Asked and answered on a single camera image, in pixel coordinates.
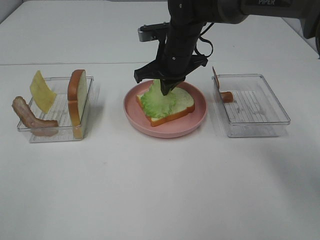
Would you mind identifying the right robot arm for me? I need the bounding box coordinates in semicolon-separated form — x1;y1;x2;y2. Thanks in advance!
134;0;320;96

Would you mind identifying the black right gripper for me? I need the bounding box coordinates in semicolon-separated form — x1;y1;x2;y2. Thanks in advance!
134;17;208;96

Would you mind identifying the brown bacon strip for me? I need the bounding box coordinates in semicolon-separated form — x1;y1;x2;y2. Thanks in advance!
212;66;234;103

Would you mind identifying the pink wavy bacon strip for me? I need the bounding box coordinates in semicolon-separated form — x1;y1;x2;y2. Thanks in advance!
11;96;58;137

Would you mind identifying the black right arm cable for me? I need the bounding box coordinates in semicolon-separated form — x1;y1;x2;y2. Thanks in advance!
192;21;215;58

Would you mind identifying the green lettuce leaf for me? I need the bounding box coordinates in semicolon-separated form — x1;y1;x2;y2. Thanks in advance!
140;79;177;118

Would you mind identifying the yellow cheese slice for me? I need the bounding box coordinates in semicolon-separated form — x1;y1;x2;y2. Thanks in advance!
29;70;57;114

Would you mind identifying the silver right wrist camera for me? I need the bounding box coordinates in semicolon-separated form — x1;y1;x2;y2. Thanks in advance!
137;22;169;42

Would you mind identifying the bread slice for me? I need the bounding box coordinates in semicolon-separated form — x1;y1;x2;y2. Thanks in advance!
136;87;195;127
67;69;88;139

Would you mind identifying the pink round plate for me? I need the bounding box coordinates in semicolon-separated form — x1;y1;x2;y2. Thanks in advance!
123;80;208;138

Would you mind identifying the right clear plastic tray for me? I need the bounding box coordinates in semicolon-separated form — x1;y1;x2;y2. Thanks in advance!
212;74;291;138

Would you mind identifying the left clear plastic tray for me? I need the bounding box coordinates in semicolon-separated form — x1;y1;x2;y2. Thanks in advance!
17;76;96;143

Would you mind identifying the clear plastic tray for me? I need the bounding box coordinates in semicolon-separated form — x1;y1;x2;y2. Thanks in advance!
17;76;96;143
212;74;291;138

